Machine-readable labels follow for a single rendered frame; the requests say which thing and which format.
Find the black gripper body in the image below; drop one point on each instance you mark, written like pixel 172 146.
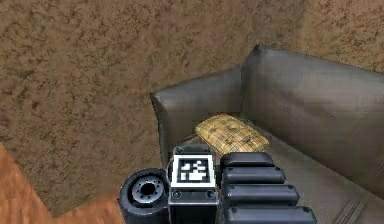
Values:
pixel 143 195

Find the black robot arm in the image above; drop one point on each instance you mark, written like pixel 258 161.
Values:
pixel 256 196

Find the grey sofa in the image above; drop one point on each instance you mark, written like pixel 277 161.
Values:
pixel 310 110

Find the yellow checked cushion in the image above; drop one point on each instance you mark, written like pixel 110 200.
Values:
pixel 231 134

